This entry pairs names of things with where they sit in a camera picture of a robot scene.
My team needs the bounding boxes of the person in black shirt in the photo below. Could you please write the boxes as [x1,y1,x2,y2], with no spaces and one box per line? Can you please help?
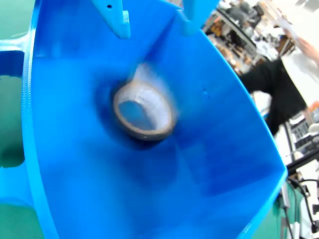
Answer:
[240,58,310,136]

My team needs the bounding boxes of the black metal frame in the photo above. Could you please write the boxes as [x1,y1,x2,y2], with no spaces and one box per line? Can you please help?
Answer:
[285,149,319,174]

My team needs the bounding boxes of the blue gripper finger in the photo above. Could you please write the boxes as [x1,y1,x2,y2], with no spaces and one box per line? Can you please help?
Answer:
[91,0,132,40]
[178,0,220,37]

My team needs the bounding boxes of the bare person forearm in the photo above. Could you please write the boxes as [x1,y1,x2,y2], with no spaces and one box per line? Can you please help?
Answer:
[296,34,319,64]

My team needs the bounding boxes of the black tape roll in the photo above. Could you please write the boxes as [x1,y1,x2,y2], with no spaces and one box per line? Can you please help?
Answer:
[112,79,179,142]

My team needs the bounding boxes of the cluttered metal shelf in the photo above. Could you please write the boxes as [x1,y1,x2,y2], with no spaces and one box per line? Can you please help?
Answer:
[203,0,297,75]

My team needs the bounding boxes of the black cable with ferrite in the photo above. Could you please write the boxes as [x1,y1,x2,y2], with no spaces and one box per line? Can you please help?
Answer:
[286,178,319,230]

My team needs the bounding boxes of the blue plastic box with handle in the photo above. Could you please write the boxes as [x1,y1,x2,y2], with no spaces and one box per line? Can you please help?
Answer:
[0,0,289,239]

